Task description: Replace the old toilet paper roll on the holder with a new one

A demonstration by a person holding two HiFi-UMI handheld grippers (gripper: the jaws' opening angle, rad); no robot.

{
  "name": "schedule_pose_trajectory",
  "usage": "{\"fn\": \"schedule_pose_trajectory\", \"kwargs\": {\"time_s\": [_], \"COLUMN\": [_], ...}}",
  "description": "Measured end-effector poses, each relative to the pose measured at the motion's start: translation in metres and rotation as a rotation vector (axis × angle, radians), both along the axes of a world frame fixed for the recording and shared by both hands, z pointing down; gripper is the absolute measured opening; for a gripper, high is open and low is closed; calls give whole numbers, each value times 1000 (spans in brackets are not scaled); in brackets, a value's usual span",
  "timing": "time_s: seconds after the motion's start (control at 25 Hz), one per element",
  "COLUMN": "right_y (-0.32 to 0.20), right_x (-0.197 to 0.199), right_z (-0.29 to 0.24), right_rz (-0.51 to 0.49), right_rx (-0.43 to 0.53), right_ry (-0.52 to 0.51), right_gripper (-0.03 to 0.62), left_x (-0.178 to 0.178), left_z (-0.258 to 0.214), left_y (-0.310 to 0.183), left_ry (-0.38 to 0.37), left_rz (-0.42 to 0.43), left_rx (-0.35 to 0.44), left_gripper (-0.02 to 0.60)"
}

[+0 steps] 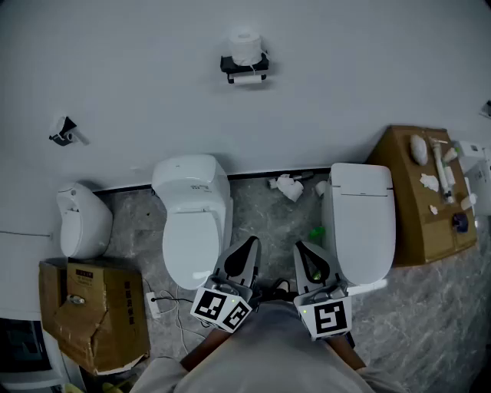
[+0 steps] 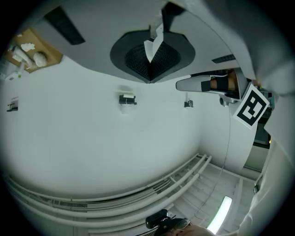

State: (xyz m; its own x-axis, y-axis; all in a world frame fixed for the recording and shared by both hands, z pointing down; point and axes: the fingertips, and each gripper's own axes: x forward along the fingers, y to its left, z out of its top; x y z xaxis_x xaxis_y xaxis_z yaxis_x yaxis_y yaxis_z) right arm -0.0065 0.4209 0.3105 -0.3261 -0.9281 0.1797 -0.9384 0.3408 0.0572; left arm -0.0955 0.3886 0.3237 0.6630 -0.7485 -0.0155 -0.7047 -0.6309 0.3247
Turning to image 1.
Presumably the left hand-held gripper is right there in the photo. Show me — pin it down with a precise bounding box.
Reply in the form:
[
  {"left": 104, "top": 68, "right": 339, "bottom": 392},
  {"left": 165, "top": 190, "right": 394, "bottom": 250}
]
[{"left": 190, "top": 236, "right": 262, "bottom": 334}]

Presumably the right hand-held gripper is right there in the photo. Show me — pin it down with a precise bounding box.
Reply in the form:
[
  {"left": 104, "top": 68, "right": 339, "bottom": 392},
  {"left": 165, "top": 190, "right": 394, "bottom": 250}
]
[{"left": 294, "top": 240, "right": 353, "bottom": 342}]

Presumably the white paper core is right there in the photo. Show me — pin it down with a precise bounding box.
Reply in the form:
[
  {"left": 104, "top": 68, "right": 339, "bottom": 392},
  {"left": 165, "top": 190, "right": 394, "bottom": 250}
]
[{"left": 232, "top": 74, "right": 263, "bottom": 87}]

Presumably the white toilet paper roll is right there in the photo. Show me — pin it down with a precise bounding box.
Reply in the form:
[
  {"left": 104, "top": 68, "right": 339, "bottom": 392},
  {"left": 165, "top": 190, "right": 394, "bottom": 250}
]
[{"left": 229, "top": 25, "right": 264, "bottom": 67}]

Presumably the person's right forearm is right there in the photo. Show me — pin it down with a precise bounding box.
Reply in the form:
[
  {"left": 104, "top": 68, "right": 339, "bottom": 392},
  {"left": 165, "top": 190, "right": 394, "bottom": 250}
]
[{"left": 329, "top": 333, "right": 367, "bottom": 372}]

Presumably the person's left forearm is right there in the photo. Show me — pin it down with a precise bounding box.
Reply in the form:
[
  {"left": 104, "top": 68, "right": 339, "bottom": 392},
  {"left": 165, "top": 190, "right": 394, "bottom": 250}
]
[{"left": 180, "top": 328, "right": 232, "bottom": 372}]

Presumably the white toilet with rounded tank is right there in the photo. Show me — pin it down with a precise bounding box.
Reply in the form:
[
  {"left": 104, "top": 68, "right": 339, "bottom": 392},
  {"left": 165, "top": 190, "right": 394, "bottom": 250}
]
[{"left": 151, "top": 154, "right": 235, "bottom": 291}]

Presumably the white boxy smart toilet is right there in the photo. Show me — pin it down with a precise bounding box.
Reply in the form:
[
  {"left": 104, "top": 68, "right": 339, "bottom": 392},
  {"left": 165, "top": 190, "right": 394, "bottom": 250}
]
[{"left": 321, "top": 163, "right": 397, "bottom": 297}]

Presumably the small crumpled white paper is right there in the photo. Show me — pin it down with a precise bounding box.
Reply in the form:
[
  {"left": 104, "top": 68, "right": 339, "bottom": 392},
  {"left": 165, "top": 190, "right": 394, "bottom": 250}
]
[{"left": 419, "top": 173, "right": 440, "bottom": 193}]

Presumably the black toilet paper holder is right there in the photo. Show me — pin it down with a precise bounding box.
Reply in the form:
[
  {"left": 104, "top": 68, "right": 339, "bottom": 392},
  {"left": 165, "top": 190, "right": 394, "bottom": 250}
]
[{"left": 219, "top": 51, "right": 272, "bottom": 85}]

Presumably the person's black shoe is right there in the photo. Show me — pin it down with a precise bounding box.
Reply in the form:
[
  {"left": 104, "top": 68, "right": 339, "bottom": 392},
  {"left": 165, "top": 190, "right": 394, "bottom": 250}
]
[{"left": 267, "top": 278, "right": 298, "bottom": 303}]

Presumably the person's light grey shirt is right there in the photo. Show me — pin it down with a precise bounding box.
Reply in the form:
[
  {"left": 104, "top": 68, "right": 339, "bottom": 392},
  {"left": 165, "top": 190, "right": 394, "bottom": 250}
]
[{"left": 130, "top": 299, "right": 400, "bottom": 393}]

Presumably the white power strip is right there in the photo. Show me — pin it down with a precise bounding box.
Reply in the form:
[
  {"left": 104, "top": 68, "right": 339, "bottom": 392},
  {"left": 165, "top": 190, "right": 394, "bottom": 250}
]
[{"left": 145, "top": 291, "right": 163, "bottom": 320}]

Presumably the large brown cardboard box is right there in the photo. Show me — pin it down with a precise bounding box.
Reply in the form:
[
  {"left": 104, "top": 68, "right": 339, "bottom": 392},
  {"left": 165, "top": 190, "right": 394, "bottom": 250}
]
[{"left": 366, "top": 125, "right": 479, "bottom": 269}]

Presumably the torn printed cardboard box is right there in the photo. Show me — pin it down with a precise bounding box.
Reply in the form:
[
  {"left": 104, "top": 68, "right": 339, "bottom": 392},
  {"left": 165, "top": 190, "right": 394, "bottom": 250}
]
[{"left": 53, "top": 259, "right": 151, "bottom": 377}]

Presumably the dark blue round object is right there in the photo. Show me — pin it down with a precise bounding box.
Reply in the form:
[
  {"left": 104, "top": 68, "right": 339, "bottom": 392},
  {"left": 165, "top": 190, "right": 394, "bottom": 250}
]
[{"left": 451, "top": 212, "right": 470, "bottom": 233}]

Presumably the white wrapped oval object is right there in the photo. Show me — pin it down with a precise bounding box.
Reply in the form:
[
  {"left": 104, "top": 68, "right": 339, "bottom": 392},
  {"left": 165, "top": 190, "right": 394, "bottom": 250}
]
[{"left": 409, "top": 134, "right": 429, "bottom": 167}]

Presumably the white urinal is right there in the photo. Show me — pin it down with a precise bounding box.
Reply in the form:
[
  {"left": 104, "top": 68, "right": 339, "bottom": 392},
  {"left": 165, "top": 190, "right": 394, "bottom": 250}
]
[{"left": 56, "top": 182, "right": 114, "bottom": 260}]

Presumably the white plastic drain pipe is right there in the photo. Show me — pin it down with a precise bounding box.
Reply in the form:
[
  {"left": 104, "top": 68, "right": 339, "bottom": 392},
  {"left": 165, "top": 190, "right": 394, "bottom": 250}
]
[{"left": 428, "top": 137, "right": 456, "bottom": 205}]

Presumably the yellow object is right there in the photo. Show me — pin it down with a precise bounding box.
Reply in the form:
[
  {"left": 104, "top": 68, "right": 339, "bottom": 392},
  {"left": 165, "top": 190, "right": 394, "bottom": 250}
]
[{"left": 64, "top": 379, "right": 130, "bottom": 393}]

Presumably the white appliance with dark panel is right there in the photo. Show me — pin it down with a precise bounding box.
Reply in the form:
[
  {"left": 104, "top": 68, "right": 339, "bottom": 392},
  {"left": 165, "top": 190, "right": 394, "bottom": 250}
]
[{"left": 0, "top": 317, "right": 64, "bottom": 393}]

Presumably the white power cable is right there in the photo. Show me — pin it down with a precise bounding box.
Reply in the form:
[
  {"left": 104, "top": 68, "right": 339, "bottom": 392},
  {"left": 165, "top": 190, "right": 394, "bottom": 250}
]
[{"left": 173, "top": 302, "right": 209, "bottom": 356}]

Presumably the thin metal wall rod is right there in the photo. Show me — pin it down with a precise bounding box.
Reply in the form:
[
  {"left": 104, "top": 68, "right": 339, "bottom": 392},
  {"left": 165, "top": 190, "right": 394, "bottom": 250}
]
[{"left": 0, "top": 230, "right": 53, "bottom": 239}]

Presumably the black wall bracket with pipe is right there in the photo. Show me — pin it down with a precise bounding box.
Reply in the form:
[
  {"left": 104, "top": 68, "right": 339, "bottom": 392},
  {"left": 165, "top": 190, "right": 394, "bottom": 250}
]
[{"left": 48, "top": 115, "right": 91, "bottom": 147}]

